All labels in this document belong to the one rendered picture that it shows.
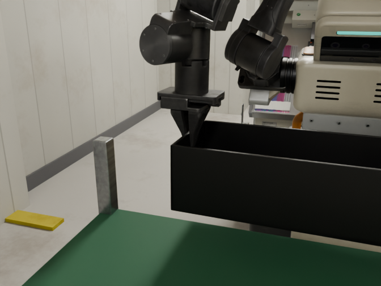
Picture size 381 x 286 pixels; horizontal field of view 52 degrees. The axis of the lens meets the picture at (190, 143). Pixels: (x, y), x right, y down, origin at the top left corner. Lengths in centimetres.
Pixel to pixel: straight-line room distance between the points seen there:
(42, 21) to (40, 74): 40
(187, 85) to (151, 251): 28
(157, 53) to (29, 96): 263
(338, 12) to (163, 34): 43
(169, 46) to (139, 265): 34
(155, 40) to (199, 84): 11
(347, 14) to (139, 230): 59
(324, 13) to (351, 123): 25
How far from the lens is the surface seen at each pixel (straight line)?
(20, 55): 310
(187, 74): 63
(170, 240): 69
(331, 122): 94
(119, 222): 76
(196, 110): 63
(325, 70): 93
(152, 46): 58
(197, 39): 63
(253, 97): 98
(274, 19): 85
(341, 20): 86
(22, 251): 253
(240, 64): 87
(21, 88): 310
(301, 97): 96
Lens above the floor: 133
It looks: 19 degrees down
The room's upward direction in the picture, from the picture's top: straight up
